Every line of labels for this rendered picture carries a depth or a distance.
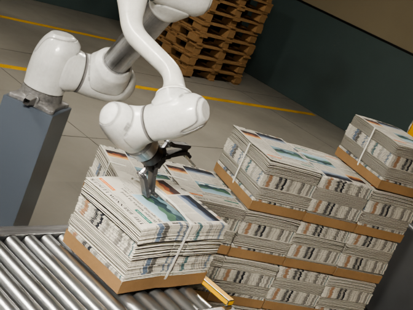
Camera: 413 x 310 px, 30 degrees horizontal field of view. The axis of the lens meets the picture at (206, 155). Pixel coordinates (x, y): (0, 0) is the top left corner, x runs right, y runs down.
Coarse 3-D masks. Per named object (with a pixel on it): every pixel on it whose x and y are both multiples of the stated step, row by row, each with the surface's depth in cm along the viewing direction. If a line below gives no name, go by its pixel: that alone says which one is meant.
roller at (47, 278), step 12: (12, 240) 225; (12, 252) 223; (24, 252) 222; (24, 264) 219; (36, 264) 218; (36, 276) 216; (48, 276) 214; (48, 288) 212; (60, 288) 211; (60, 300) 208; (72, 300) 208
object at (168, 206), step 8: (136, 184) 240; (160, 200) 236; (168, 208) 232; (176, 216) 228; (184, 224) 225; (184, 232) 227; (192, 232) 230; (176, 240) 227; (176, 248) 229; (184, 248) 231; (168, 256) 229; (168, 264) 230; (176, 264) 233
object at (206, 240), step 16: (176, 192) 247; (192, 208) 240; (208, 208) 246; (208, 224) 234; (224, 224) 240; (192, 240) 232; (208, 240) 238; (192, 256) 237; (208, 256) 243; (176, 272) 235; (192, 272) 241
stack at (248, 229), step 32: (96, 160) 326; (128, 160) 321; (192, 192) 317; (224, 192) 332; (256, 224) 328; (288, 224) 335; (224, 256) 330; (288, 256) 342; (320, 256) 350; (192, 288) 330; (224, 288) 337; (256, 288) 343; (288, 288) 351; (320, 288) 358
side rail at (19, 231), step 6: (0, 228) 229; (6, 228) 230; (12, 228) 232; (18, 228) 233; (24, 228) 235; (30, 228) 236; (36, 228) 238; (42, 228) 240; (48, 228) 241; (54, 228) 243; (60, 228) 244; (66, 228) 246; (0, 234) 225; (6, 234) 227; (12, 234) 228; (18, 234) 230; (24, 234) 231; (30, 234) 233; (36, 234) 235; (42, 234) 236; (54, 234) 240; (60, 234) 242
